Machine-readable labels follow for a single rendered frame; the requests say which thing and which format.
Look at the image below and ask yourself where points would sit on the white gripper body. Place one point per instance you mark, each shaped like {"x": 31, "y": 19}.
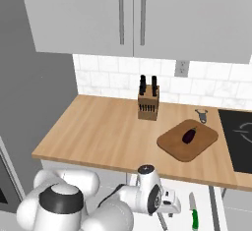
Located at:
{"x": 174, "y": 206}

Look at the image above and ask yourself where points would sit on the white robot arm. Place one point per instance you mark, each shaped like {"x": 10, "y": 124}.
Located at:
{"x": 108, "y": 213}

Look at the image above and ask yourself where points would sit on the brown wooden cutting board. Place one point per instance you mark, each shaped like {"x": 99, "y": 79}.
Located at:
{"x": 174, "y": 143}

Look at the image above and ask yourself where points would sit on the dark purple eggplant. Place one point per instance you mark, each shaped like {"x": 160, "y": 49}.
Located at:
{"x": 189, "y": 136}

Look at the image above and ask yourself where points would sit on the black hob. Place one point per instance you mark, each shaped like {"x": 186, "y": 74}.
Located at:
{"x": 238, "y": 143}

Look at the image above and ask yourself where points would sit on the grey metal peeler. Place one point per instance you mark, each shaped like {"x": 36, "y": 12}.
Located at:
{"x": 202, "y": 115}

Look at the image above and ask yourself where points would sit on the wooden knife block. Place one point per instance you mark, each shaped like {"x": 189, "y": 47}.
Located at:
{"x": 148, "y": 107}

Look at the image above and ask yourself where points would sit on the grey tall appliance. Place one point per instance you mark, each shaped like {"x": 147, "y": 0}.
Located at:
{"x": 10, "y": 179}

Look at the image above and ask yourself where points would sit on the grey wall outlet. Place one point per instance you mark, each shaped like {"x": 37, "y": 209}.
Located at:
{"x": 181, "y": 68}

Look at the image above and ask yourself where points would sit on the grey wall cupboard door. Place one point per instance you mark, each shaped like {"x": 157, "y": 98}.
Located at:
{"x": 78, "y": 15}
{"x": 197, "y": 15}

